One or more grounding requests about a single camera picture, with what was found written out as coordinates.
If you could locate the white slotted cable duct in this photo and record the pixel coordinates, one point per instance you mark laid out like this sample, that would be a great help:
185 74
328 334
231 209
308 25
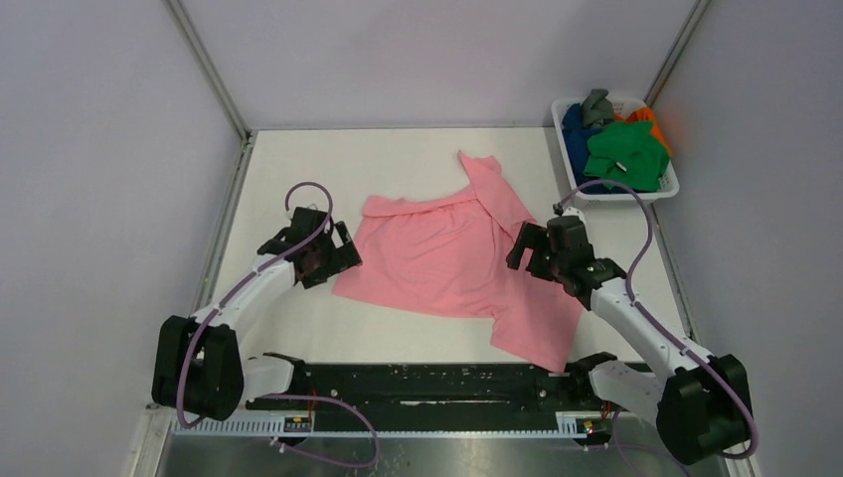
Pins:
300 426

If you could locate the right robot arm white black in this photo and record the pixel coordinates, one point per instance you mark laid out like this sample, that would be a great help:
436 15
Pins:
699 403

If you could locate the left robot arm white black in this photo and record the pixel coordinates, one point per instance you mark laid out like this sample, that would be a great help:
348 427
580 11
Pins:
200 368

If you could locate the white plastic laundry basket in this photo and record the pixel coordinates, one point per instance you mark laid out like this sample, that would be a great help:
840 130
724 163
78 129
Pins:
623 105

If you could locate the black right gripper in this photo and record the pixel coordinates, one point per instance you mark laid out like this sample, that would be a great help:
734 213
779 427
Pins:
533 248

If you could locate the blue t shirt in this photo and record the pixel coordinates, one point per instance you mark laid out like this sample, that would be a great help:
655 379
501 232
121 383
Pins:
576 137

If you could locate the pink t shirt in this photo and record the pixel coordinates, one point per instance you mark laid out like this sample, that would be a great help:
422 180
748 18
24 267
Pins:
447 258

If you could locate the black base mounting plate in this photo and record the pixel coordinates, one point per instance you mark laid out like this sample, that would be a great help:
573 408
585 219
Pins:
440 396

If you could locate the orange t shirt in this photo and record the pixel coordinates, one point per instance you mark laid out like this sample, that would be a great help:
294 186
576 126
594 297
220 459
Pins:
646 114

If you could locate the grey t shirt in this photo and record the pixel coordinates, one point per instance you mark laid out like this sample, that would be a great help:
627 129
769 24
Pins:
597 110

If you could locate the green t shirt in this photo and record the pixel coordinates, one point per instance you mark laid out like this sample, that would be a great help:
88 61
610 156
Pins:
628 153

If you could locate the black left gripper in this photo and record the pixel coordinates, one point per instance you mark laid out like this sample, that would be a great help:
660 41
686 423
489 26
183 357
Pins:
338 250

